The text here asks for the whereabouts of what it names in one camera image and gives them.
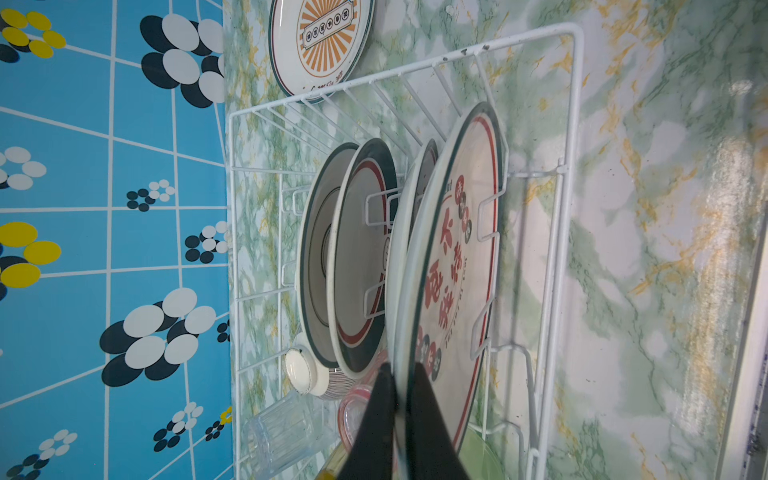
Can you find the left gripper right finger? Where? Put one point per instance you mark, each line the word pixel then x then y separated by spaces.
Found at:
pixel 429 452

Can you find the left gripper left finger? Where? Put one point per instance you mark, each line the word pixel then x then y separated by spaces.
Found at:
pixel 371 456

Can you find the red lettered white plate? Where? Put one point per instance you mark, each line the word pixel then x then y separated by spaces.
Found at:
pixel 444 303

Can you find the green rimmed plate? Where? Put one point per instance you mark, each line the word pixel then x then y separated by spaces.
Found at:
pixel 359 240

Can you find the small white plate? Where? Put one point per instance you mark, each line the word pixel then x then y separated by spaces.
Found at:
pixel 409 201

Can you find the orange sunburst plate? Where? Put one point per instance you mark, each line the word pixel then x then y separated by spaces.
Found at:
pixel 315 44

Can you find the white plate in rack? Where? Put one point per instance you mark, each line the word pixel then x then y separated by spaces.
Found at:
pixel 311 274

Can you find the yellow drinking glass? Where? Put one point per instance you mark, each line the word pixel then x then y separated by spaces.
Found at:
pixel 334 464

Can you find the green drinking glass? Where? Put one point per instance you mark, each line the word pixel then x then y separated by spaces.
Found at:
pixel 477 458

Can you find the pink drinking glass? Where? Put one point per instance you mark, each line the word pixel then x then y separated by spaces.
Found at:
pixel 351 412

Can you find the clear drinking glass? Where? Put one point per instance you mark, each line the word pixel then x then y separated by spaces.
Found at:
pixel 291 430

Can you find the striped ceramic bowl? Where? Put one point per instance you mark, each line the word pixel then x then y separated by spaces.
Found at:
pixel 309 376

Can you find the white wire dish rack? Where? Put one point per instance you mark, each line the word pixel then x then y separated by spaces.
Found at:
pixel 301 117

